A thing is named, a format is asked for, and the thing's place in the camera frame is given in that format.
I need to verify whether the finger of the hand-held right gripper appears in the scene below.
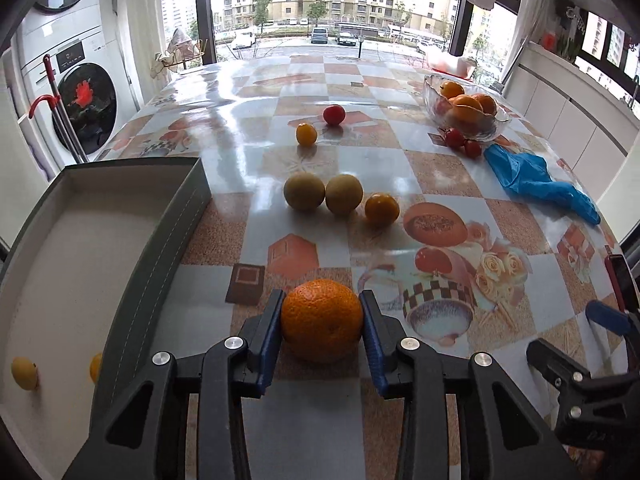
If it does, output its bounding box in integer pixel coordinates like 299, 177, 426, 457
526, 338, 640, 413
585, 300, 640, 376

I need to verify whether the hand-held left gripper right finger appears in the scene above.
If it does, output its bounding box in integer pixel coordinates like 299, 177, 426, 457
358, 289, 583, 480

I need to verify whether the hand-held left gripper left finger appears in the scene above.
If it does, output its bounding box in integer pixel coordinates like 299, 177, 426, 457
62, 289, 286, 480

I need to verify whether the large orange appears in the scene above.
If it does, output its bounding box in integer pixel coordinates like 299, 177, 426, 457
280, 278, 365, 364

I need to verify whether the small orange tangerine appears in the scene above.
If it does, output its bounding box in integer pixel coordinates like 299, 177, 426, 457
364, 193, 401, 226

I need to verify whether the round yellow-green pear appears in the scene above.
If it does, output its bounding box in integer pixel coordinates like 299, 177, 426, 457
283, 172, 326, 211
325, 174, 364, 217

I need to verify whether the grey shallow box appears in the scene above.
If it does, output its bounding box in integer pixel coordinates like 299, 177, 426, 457
0, 156, 212, 480

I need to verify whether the clear glass bowl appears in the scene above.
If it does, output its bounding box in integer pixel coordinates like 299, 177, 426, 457
423, 74, 511, 142

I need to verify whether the smartphone with red case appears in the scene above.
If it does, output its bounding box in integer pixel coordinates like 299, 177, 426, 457
604, 254, 637, 313

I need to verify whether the patterned plastic tablecloth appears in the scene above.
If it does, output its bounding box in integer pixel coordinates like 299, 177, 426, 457
95, 54, 628, 480

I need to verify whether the blue rubber glove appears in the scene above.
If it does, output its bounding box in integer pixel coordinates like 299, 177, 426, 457
483, 143, 601, 226

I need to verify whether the white cabinet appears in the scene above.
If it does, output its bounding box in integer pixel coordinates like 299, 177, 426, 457
500, 42, 640, 201

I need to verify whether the green potted plant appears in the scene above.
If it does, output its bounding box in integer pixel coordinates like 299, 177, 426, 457
555, 5, 584, 57

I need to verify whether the red and white plastic bag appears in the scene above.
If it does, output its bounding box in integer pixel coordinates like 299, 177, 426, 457
425, 45, 479, 79

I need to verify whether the white washing machine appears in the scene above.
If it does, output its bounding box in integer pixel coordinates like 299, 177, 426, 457
12, 10, 140, 181

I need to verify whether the wire rack with cloth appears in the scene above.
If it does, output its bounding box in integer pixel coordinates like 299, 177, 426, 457
151, 27, 209, 79

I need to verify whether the red handled mop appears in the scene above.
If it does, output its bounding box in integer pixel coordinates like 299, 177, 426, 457
28, 55, 90, 164

